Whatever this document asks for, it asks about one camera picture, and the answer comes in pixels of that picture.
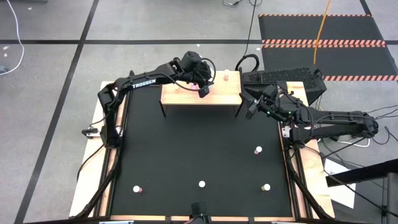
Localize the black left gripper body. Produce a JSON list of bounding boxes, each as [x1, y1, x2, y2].
[[185, 62, 217, 90]]

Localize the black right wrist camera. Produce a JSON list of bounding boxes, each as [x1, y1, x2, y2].
[[244, 96, 261, 121]]

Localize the grey metal post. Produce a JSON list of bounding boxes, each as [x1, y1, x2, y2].
[[387, 172, 398, 224]]

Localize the white cable loop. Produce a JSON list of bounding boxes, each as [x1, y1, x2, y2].
[[340, 136, 371, 149]]

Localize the white paper sheet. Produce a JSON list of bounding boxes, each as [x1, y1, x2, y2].
[[323, 157, 357, 209]]

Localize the wooden shelf black legs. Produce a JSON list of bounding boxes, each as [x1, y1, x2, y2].
[[159, 66, 244, 119]]

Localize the white floor cable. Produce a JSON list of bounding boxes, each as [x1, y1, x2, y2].
[[0, 0, 25, 75]]

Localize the thin black floor cable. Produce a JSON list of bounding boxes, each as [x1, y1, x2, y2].
[[242, 0, 259, 60], [325, 174, 388, 215]]

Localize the black desk edge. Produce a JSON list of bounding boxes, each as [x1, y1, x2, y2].
[[325, 158, 398, 187]]

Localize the person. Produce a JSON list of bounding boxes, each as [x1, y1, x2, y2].
[[190, 201, 209, 224]]

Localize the black table mat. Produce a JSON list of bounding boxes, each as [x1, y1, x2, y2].
[[109, 84, 295, 218]]

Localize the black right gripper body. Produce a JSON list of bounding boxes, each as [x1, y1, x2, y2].
[[256, 84, 301, 124]]

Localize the black striped floor mat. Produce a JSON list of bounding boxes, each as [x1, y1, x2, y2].
[[257, 14, 398, 82]]

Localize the thick black cable loop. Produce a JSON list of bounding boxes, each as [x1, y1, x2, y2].
[[234, 54, 261, 74]]

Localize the yellow-orange hanging cable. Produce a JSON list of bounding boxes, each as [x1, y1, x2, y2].
[[312, 0, 333, 66]]

